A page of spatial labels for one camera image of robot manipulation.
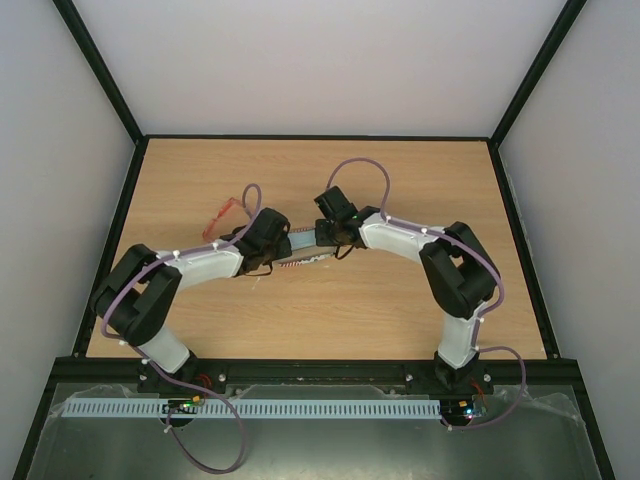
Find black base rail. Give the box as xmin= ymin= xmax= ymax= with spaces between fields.
xmin=134 ymin=357 xmax=501 ymax=396

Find light blue cleaning cloth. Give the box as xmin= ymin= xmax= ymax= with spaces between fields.
xmin=288 ymin=230 xmax=316 ymax=251

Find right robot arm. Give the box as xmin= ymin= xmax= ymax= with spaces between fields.
xmin=314 ymin=186 xmax=504 ymax=392

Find light blue slotted cable duct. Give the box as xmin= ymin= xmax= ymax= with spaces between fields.
xmin=62 ymin=398 xmax=441 ymax=420

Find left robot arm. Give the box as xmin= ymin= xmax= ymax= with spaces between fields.
xmin=89 ymin=208 xmax=291 ymax=387

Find red sunglasses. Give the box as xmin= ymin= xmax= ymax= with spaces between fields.
xmin=202 ymin=197 xmax=254 ymax=243

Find black aluminium frame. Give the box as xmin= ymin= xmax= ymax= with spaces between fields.
xmin=9 ymin=0 xmax=617 ymax=480

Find flag pattern glasses case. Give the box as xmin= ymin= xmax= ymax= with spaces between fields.
xmin=274 ymin=227 xmax=336 ymax=267

